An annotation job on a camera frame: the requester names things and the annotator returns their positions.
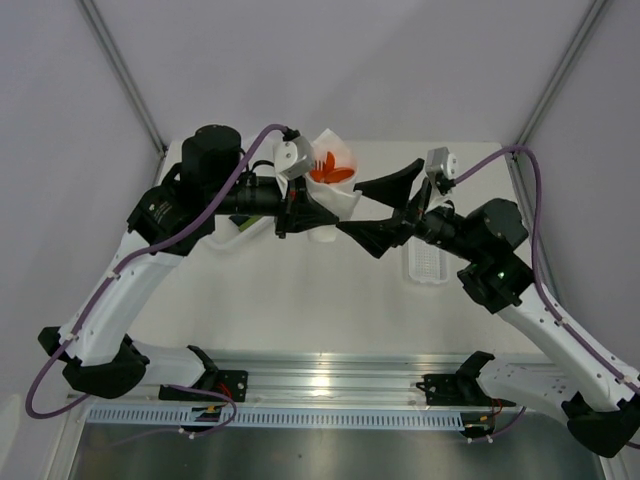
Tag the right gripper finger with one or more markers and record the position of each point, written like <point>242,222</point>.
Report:
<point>392,190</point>
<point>376,237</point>

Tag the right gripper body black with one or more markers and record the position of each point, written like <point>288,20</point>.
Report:
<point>437,225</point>

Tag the white paper napkin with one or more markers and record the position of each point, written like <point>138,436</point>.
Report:
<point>341,198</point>

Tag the orange plastic fork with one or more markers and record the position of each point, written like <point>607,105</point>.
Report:
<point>320,167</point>

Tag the orange plastic spoon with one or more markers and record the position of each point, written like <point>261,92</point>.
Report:
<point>334,176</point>

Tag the orange plastic knife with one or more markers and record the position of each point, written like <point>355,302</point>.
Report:
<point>329,165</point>

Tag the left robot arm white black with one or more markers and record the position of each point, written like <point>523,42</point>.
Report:
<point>103,323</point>

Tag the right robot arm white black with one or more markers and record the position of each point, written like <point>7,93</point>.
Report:
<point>505,287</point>

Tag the dark navy rolled napkin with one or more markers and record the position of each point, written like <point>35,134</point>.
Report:
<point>237,219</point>

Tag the green rolled napkin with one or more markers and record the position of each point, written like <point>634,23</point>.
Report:
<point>250,223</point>

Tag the small white utensil tray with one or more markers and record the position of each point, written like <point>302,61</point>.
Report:
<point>425,264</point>

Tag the large white plastic basket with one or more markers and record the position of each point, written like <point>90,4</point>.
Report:
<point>227,238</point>

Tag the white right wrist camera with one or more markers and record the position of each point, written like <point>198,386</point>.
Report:
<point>440,169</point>

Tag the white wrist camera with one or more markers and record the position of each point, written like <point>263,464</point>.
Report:
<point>292,159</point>
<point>440,169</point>

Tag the right side aluminium rail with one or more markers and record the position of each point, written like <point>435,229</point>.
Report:
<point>537,240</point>

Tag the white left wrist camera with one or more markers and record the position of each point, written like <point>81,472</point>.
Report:
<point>292,159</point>

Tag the aluminium mounting rail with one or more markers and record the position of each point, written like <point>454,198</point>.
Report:
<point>340,375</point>

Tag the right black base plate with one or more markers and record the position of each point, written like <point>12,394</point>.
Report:
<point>456,390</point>

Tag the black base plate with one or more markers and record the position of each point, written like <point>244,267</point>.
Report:
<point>456,390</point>
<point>230,383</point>

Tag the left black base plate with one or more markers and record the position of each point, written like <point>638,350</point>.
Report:
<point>230,383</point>

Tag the left aluminium frame post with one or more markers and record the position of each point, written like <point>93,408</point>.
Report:
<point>116,61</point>

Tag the aluminium frame post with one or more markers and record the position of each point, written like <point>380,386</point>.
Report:
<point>116,61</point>
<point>571,55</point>

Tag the white slotted cable duct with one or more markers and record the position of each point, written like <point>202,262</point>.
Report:
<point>414,420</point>

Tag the right aluminium frame post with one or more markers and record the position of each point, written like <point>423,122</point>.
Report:
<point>571,55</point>

